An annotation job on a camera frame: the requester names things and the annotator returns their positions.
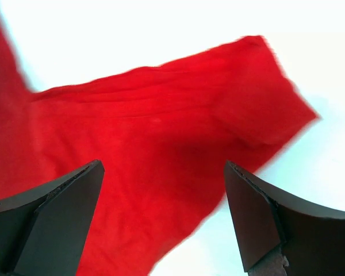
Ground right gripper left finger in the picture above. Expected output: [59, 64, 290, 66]
[0, 160, 105, 276]

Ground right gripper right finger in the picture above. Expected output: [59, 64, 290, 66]
[224, 162, 345, 275]

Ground red t shirt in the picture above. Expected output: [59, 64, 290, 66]
[0, 27, 317, 275]

